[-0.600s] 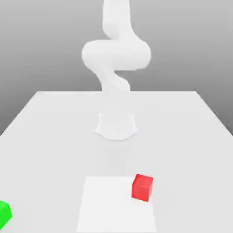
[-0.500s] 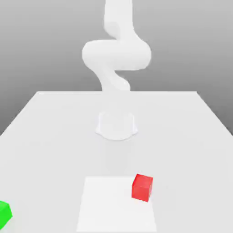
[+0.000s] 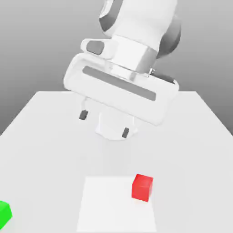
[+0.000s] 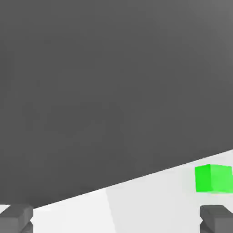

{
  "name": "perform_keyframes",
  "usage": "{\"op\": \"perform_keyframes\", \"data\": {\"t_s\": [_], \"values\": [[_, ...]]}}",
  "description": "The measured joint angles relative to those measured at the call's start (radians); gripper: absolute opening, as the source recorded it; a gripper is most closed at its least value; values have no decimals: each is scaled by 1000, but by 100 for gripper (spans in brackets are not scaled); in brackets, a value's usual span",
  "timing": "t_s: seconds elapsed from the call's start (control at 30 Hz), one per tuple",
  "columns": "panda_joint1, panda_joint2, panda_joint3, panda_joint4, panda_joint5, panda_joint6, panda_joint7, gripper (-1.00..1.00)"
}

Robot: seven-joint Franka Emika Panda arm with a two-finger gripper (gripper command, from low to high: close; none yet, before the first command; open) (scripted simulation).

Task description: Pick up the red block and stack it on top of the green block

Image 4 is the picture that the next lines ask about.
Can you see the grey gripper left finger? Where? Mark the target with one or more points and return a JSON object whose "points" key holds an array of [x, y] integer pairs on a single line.
{"points": [[13, 219]]}

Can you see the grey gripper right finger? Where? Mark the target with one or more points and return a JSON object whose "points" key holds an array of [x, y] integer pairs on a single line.
{"points": [[216, 219]]}

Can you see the small green cube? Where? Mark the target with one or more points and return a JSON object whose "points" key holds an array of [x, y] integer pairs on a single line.
{"points": [[213, 179]]}

